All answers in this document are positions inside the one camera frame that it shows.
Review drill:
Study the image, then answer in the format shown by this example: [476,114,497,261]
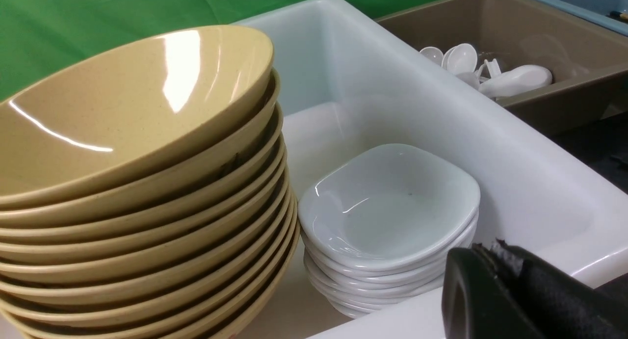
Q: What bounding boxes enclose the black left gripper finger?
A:
[442,240,628,339]

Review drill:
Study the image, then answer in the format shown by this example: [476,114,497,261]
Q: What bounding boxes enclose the yellow noodle bowl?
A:
[0,25,274,210]

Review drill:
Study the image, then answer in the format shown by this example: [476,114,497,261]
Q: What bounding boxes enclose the stack of white dishes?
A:
[298,144,481,318]

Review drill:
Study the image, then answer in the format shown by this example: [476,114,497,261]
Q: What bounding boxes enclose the black serving tray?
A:
[550,112,628,193]

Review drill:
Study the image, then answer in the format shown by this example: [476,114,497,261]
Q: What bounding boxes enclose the white spoons in bin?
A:
[419,43,553,99]

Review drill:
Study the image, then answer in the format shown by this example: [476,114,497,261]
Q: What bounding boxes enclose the brown plastic bin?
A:
[377,0,628,135]

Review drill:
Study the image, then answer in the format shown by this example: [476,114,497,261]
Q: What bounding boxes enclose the large white plastic tub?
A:
[231,0,628,339]

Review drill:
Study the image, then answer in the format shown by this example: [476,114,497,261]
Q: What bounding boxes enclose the stack of yellow bowls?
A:
[1,69,301,339]

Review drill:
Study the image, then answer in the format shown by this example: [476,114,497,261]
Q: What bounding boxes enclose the blue plastic bin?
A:
[536,0,628,36]

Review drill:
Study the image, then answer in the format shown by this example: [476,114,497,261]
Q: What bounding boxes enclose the green cloth backdrop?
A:
[0,0,435,99]

